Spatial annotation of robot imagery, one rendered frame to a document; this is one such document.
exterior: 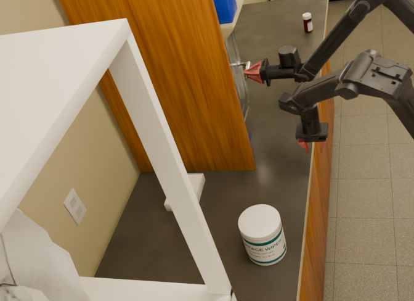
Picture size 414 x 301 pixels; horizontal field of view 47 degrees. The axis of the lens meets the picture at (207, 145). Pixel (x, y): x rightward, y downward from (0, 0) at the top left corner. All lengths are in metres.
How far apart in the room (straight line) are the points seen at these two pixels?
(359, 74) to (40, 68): 0.73
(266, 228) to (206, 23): 0.65
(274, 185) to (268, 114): 0.43
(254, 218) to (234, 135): 0.38
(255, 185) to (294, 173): 0.15
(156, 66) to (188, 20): 0.22
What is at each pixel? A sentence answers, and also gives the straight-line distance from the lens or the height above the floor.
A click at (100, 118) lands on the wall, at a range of 1.84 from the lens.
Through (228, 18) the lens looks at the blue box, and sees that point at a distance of 1.61.
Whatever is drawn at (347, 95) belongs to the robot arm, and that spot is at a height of 1.53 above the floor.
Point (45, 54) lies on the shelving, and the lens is 0.64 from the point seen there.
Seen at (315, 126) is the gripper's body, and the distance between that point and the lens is 1.57.
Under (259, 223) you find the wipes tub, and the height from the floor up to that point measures 1.09.
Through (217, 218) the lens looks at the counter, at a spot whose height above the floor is 0.94.
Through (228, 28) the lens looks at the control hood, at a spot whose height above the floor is 1.51.
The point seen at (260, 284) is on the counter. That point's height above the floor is 0.94.
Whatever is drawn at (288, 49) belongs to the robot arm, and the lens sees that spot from 1.85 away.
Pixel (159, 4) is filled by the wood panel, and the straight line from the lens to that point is 1.52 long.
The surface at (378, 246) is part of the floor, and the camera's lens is 2.76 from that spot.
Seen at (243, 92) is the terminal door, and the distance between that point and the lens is 2.03.
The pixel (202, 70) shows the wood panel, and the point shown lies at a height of 1.41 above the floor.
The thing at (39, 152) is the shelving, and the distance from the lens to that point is 0.47.
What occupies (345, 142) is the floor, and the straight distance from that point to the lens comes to 3.32.
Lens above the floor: 2.22
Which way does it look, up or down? 39 degrees down
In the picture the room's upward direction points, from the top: 19 degrees counter-clockwise
